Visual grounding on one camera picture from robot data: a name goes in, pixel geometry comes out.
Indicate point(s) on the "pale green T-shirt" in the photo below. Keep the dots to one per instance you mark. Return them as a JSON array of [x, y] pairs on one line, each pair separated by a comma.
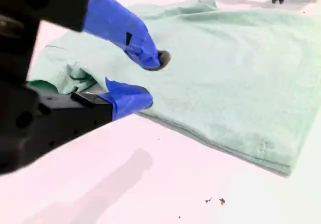
[[225, 83]]

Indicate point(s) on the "small brown crumb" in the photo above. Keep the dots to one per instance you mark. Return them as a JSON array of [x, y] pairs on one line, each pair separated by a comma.
[[222, 201], [208, 200]]

